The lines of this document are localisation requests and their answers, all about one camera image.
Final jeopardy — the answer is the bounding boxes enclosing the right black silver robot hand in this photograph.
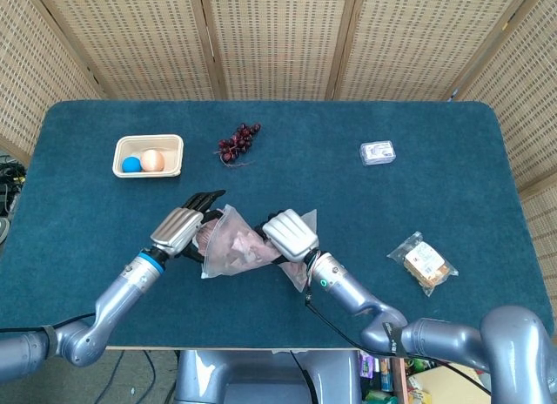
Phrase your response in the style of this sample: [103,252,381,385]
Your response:
[254,208,320,266]

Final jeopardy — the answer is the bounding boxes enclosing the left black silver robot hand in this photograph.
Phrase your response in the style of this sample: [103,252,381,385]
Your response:
[150,189,227,266]

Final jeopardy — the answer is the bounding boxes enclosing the clear plastic bag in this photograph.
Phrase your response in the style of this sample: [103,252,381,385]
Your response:
[193,207,311,288]

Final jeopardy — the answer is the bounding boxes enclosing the clear bag of meat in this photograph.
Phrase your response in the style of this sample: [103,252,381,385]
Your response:
[199,204,319,294]

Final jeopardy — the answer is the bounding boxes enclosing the peach coloured ball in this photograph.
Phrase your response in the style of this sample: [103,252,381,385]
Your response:
[139,149,166,173]

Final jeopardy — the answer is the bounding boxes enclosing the beige rectangular tray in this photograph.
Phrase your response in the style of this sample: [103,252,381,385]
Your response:
[111,134,185,179]

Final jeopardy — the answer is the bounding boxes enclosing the dark red grape bunch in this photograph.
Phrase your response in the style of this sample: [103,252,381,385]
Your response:
[212,123,263,168]

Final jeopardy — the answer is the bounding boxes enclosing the small clear plastic box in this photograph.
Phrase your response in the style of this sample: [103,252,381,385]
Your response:
[359,140,397,167]

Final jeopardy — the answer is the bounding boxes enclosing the clear-wrapped snack pack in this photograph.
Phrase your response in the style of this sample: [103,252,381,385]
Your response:
[386,231,460,297]

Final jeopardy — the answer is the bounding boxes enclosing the grey robot torso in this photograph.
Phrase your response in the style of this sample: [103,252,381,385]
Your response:
[173,349,362,404]

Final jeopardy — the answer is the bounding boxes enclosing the colourful bottles on shelf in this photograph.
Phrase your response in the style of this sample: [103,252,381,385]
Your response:
[359,350,393,392]

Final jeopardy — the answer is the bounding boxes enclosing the woven bamboo folding screen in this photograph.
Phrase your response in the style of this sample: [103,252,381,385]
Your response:
[0,0,557,309]

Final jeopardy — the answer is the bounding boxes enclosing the yellow paper folder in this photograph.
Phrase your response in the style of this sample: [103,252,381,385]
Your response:
[408,363,495,404]

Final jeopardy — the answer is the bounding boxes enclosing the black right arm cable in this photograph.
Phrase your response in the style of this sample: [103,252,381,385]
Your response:
[303,293,493,396]

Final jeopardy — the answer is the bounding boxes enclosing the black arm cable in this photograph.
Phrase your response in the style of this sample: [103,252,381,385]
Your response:
[0,312,97,335]
[303,293,493,396]

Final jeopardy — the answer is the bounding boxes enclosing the black torso cable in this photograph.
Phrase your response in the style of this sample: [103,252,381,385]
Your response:
[289,350,318,404]

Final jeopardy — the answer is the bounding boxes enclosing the blue floor cable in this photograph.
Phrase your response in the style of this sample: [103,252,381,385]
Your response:
[141,350,158,396]

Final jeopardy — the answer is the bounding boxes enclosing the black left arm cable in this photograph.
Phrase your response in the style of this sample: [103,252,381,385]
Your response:
[0,312,97,335]

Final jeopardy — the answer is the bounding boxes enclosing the tangle of cables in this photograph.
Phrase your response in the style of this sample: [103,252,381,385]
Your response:
[0,153,26,216]

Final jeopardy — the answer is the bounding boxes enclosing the wooden shelf post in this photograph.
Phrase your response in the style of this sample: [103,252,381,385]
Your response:
[390,355,408,404]

